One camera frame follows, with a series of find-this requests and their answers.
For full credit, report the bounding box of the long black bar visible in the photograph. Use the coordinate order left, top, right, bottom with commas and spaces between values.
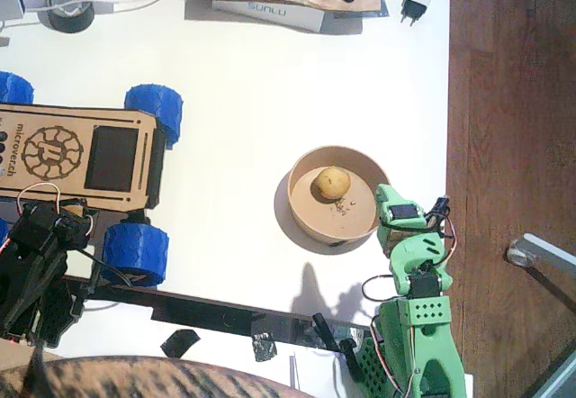
62, 275, 361, 350

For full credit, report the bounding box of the wooden microrover chassis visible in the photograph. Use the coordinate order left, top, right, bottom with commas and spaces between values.
0, 103, 168, 213

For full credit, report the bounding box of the black tape roll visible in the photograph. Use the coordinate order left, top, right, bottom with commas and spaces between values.
37, 0, 96, 35

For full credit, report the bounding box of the black tape piece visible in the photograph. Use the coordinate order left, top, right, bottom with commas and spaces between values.
251, 331, 278, 363
160, 328, 201, 359

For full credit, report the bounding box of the white sunlu box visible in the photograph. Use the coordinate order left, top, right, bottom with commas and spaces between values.
210, 0, 326, 34

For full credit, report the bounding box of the grey metal furniture leg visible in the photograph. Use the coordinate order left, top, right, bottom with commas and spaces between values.
505, 231, 576, 313

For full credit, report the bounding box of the tan paper bowl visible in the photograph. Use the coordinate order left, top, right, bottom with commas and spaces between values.
286, 145, 393, 245

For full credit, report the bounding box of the striped fabric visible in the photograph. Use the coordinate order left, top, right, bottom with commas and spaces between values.
0, 355, 316, 398

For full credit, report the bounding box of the yellow-brown toy fruit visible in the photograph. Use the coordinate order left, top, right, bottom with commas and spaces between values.
313, 167, 352, 201

